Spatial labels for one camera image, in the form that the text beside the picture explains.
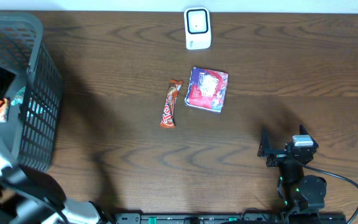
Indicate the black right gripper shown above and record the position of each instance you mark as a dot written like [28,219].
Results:
[264,150]

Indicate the small orange snack pack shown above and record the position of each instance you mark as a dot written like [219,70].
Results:
[4,109]

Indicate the red purple noodle packet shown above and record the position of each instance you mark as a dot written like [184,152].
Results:
[207,89]

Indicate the orange chocolate bar wrapper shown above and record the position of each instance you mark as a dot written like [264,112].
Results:
[167,120]

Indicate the teal snack wrapper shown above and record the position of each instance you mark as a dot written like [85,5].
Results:
[19,97]

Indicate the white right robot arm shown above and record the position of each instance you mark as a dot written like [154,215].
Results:
[303,194]

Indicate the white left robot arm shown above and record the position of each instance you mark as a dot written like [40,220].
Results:
[31,196]

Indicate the dark grey plastic basket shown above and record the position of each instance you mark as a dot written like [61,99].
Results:
[31,129]

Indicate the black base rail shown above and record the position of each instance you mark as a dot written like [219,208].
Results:
[251,217]

